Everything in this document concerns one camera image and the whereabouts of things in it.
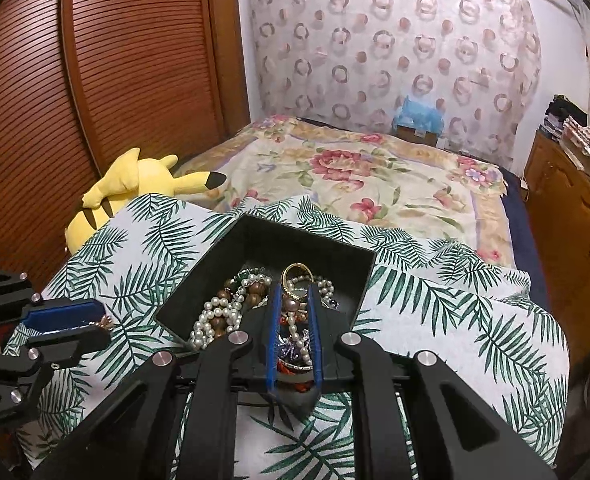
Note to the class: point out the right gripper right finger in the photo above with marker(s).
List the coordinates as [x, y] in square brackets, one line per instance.
[331, 371]

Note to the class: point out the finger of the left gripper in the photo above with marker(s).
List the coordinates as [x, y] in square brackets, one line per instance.
[66, 347]
[63, 314]

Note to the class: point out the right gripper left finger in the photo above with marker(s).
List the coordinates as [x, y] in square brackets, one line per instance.
[263, 324]

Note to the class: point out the purple jewelled hair comb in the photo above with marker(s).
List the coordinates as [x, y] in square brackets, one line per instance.
[295, 353]

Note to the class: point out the black jewelry box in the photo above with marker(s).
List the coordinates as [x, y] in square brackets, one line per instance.
[258, 243]

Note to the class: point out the small gold brooch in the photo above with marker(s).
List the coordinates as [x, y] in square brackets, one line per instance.
[106, 322]

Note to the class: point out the palm leaf print cloth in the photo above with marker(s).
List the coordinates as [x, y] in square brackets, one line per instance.
[422, 294]

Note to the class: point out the yellow Pikachu plush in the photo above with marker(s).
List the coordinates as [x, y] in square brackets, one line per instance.
[128, 177]

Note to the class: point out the blue bag on box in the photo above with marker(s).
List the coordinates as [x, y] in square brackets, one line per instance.
[417, 123]

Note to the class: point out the wooden louvered wardrobe door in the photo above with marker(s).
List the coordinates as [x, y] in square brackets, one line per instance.
[81, 81]

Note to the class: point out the wooden sideboard cabinet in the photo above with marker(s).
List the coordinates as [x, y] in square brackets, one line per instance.
[558, 203]

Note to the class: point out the circle pattern curtain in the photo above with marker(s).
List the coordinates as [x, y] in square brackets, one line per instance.
[355, 64]

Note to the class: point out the stack of folded clothes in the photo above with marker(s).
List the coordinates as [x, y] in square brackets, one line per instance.
[567, 124]

